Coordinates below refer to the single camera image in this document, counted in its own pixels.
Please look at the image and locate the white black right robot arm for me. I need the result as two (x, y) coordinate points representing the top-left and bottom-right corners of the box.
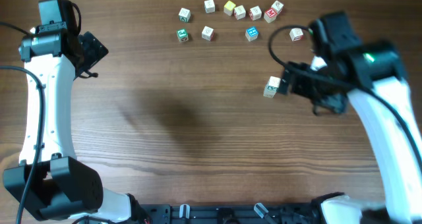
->
(279, 12), (421, 223)

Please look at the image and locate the red number block far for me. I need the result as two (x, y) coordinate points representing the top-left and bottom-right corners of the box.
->
(271, 0), (284, 14)

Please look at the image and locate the green letter Z block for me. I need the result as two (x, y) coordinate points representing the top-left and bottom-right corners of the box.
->
(264, 86), (278, 93)

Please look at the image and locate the blue top wooden block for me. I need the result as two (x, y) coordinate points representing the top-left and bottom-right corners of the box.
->
(245, 26), (258, 42)

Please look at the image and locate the red side picture block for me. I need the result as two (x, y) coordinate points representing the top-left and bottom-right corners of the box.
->
(233, 5), (246, 20)

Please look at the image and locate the yellow top wooden block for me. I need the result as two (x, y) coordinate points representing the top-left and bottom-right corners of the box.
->
(224, 1), (236, 16)

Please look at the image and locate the green ball picture block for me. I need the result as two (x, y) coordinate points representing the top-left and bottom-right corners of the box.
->
(176, 28), (189, 43)

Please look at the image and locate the green letter A block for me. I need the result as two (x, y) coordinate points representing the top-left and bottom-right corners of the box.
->
(178, 8), (191, 22)

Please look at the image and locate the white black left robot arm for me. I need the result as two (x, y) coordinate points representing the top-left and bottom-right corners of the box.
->
(3, 0), (152, 223)

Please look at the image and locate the red letter M block left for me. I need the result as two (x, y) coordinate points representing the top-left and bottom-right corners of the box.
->
(201, 26), (214, 41)

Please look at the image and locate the blue X base block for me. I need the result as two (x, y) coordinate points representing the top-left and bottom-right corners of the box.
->
(263, 91), (276, 98)

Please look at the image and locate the red edge picture block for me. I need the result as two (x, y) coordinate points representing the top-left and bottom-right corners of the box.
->
(249, 6), (262, 21)

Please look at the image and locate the plain wooden block left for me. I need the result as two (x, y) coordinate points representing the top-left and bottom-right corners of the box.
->
(204, 0), (216, 13)

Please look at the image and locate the green letter I block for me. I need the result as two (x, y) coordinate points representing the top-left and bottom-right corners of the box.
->
(266, 76), (281, 88)

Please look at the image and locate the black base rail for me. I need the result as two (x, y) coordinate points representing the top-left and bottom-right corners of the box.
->
(142, 203), (324, 224)

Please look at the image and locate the red letter Y block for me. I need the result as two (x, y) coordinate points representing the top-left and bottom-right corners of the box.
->
(289, 28), (304, 42)

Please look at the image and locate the red top M block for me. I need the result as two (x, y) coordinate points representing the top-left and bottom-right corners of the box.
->
(264, 8), (277, 23)

